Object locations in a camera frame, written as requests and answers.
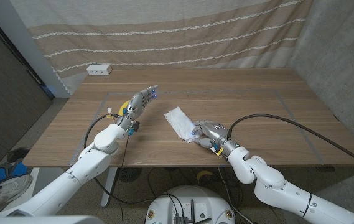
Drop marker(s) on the dark grey perforated panel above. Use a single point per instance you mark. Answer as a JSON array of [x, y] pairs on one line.
[[5, 102]]

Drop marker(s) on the black round floor object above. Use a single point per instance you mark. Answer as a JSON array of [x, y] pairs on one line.
[[18, 154]]

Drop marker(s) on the yellow curved floor object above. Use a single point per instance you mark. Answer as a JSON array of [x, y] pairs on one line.
[[203, 174]]

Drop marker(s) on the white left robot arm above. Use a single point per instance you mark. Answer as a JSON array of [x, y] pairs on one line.
[[86, 165]]

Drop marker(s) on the white robot torso base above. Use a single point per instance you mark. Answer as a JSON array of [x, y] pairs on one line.
[[195, 199]]

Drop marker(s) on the white pillar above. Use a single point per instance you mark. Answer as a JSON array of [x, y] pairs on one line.
[[24, 40]]

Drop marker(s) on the black electronics box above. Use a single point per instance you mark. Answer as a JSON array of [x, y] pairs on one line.
[[180, 220]]

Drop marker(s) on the round black vent disc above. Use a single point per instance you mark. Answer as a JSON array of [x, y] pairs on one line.
[[129, 174]]

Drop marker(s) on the white power strip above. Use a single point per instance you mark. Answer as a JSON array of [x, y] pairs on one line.
[[99, 69]]

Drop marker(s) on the grey white sneaker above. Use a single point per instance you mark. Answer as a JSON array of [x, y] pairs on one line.
[[12, 191]]

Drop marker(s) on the white table leg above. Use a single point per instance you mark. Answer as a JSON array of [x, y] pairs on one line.
[[108, 186]]

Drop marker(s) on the beige striped fabric backdrop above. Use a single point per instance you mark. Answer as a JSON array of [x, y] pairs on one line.
[[164, 37]]

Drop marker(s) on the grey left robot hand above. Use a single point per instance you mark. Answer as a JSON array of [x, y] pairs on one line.
[[136, 107]]

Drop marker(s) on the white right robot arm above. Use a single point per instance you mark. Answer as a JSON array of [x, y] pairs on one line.
[[270, 180]]

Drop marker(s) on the white cloth napkin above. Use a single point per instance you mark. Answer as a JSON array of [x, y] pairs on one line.
[[178, 121]]

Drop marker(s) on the white plug connector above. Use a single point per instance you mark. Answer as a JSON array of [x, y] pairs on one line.
[[109, 109]]

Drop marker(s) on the black antenna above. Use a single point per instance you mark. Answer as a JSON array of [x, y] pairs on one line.
[[192, 210]]

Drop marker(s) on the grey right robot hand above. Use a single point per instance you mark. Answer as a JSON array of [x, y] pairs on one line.
[[215, 132]]

